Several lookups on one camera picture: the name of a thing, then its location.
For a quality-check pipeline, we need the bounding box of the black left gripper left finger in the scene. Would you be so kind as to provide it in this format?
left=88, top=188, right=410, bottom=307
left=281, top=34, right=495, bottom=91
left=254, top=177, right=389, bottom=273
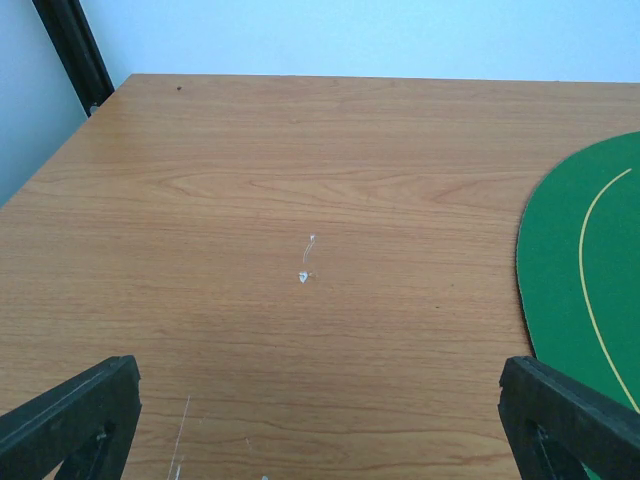
left=1, top=355, right=142, bottom=479

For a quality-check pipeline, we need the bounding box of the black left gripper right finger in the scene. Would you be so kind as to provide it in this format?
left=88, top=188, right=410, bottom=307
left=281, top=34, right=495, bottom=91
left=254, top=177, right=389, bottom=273
left=498, top=356, right=639, bottom=479

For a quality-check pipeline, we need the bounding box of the green round poker mat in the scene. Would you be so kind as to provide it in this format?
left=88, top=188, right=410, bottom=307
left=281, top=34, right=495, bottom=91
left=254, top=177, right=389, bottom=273
left=515, top=130, right=640, bottom=480

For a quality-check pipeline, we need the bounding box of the black frame post left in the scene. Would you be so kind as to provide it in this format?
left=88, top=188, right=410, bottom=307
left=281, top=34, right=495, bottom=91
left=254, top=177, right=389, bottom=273
left=32, top=0, right=115, bottom=117

